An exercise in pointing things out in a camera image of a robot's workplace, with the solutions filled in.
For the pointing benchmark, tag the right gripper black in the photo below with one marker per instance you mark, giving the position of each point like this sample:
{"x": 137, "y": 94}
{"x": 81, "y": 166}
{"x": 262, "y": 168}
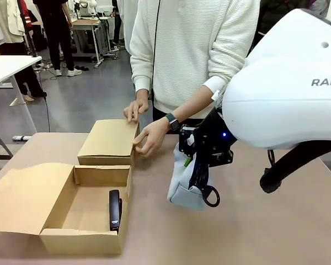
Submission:
{"x": 213, "y": 143}

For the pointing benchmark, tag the grey fabric pouch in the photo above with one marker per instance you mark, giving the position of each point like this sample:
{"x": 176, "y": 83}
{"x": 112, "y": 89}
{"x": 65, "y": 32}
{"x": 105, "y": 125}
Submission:
{"x": 182, "y": 187}

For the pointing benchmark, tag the cardboard box short flaps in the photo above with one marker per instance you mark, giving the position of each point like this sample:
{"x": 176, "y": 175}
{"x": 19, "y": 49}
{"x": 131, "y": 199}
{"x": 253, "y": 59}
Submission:
{"x": 107, "y": 140}

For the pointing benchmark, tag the black stapler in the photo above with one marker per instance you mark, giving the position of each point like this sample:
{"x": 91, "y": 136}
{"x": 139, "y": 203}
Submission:
{"x": 114, "y": 209}

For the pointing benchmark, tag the person's left forearm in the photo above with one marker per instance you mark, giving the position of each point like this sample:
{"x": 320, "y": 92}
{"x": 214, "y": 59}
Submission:
{"x": 190, "y": 107}

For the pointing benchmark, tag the person's right forearm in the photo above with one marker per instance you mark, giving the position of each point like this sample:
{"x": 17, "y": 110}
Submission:
{"x": 142, "y": 96}

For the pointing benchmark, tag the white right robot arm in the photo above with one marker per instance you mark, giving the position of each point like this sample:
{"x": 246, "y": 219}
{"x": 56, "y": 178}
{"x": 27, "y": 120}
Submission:
{"x": 287, "y": 82}

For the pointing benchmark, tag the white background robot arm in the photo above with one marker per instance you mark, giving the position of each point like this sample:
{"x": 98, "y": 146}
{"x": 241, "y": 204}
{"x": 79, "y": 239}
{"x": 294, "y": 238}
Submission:
{"x": 85, "y": 5}

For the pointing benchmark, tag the cardboard box with wide lid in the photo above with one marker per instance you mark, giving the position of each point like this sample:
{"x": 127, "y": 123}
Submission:
{"x": 22, "y": 198}

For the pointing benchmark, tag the person's left hand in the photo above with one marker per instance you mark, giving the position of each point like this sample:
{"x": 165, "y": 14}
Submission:
{"x": 151, "y": 139}

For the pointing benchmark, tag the person's right hand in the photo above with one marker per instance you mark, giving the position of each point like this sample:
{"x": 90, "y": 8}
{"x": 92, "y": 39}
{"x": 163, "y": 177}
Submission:
{"x": 135, "y": 110}

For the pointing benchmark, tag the dark smartwatch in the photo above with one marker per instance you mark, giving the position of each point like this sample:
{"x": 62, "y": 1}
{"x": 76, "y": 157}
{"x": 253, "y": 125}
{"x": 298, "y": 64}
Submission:
{"x": 173, "y": 122}

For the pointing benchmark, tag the person's black trousers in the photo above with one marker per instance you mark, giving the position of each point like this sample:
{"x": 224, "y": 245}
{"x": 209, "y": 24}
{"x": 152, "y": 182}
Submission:
{"x": 160, "y": 117}

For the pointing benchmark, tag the person's white sweater torso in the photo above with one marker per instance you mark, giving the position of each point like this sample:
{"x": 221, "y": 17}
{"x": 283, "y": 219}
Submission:
{"x": 187, "y": 55}

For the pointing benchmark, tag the background person dark trousers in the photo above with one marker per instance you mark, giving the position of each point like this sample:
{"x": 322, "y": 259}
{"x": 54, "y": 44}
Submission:
{"x": 117, "y": 25}

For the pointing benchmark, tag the background person dark clothing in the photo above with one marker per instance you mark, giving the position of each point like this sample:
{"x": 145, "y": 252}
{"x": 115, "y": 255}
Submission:
{"x": 270, "y": 16}

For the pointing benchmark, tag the background desk wooden top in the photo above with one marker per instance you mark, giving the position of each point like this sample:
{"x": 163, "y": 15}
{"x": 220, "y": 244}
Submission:
{"x": 84, "y": 23}

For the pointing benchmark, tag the white tube on floor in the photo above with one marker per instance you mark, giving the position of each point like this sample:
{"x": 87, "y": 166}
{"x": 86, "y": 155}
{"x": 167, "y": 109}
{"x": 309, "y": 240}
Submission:
{"x": 20, "y": 137}

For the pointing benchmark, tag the background person in black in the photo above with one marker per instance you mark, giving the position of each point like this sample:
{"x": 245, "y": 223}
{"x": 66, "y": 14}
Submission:
{"x": 58, "y": 33}

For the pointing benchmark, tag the white table with white legs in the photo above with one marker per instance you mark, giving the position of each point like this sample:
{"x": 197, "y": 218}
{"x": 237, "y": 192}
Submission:
{"x": 5, "y": 69}

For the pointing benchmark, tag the black stand pole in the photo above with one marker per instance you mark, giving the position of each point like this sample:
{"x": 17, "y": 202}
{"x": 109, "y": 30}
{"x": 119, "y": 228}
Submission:
{"x": 27, "y": 27}

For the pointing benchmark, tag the background person cream coat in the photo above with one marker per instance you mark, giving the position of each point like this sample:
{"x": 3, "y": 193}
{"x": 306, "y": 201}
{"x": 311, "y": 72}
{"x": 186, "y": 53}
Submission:
{"x": 5, "y": 25}

